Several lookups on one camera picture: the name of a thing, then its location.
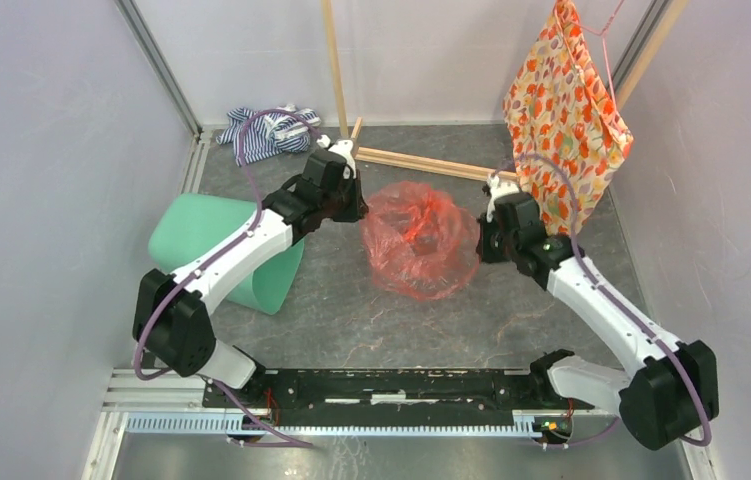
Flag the red plastic trash bag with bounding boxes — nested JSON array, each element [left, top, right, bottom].
[[360, 181, 480, 301]]

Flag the green plastic trash bin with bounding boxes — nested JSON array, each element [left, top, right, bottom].
[[147, 192, 306, 317]]

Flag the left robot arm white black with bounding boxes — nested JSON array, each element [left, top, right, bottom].
[[132, 140, 368, 408]]

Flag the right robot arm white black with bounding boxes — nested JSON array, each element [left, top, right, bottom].
[[477, 192, 720, 450]]

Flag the blue white striped cloth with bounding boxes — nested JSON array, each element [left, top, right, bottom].
[[216, 104, 322, 164]]

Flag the floral orange cloth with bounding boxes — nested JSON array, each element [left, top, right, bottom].
[[502, 1, 634, 235]]

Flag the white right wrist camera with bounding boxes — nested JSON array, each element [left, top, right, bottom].
[[483, 173, 522, 223]]

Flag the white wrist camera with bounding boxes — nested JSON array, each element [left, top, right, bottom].
[[316, 134, 358, 179], [483, 173, 522, 223]]

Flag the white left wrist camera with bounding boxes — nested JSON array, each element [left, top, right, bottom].
[[316, 134, 358, 179]]

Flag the wooden rack frame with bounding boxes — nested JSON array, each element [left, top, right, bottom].
[[320, 1, 688, 181]]

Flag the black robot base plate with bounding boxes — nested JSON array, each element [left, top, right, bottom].
[[235, 368, 591, 427]]

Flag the pink wire hanger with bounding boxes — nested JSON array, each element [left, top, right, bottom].
[[574, 0, 627, 97]]

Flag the left aluminium corner post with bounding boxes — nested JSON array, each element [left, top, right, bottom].
[[115, 0, 203, 138]]

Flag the aluminium corner post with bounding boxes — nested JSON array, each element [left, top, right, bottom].
[[115, 0, 203, 138], [611, 0, 687, 109]]

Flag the right aluminium corner post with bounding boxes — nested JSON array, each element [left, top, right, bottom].
[[611, 0, 687, 109]]

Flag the slotted cable duct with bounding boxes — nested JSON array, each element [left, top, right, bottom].
[[125, 412, 541, 439]]

